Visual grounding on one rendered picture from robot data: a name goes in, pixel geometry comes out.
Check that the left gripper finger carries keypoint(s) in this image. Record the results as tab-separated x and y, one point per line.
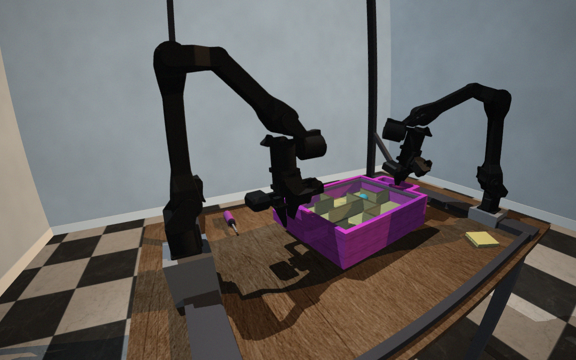
397	180
408	171

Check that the pink-handled screwdriver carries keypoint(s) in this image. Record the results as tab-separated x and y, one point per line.
229	219

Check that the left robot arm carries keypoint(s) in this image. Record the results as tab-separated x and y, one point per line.
496	105

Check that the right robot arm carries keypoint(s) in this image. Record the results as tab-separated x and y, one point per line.
171	62

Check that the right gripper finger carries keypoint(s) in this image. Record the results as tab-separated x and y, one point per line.
281	212
291	210

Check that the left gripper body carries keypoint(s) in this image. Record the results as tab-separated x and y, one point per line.
397	169

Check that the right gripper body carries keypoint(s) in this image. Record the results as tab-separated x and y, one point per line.
259	201

